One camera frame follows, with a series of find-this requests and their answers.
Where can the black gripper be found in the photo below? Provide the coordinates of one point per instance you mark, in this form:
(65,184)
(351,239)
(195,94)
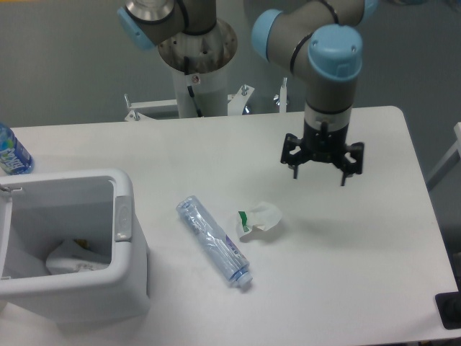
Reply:
(323,146)

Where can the crushed clear plastic bottle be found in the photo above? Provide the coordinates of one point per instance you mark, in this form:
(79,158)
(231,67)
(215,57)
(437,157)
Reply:
(221,250)

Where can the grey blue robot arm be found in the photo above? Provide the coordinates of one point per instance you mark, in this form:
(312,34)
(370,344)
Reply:
(317,43)

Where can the white plastic trash can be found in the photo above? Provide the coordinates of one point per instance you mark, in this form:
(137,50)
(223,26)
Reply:
(96,209)

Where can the black table clamp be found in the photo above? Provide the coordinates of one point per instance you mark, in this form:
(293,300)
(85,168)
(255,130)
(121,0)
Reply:
(448,305)

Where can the blue labelled water bottle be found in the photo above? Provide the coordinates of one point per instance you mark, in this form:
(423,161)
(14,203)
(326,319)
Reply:
(15,158)

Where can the white metal base frame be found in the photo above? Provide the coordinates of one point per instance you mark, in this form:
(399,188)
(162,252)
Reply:
(238,104)

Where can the white frame at right edge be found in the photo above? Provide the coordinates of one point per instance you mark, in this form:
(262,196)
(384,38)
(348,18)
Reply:
(447,162)

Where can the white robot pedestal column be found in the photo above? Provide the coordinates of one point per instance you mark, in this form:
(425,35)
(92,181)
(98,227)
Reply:
(198,65)

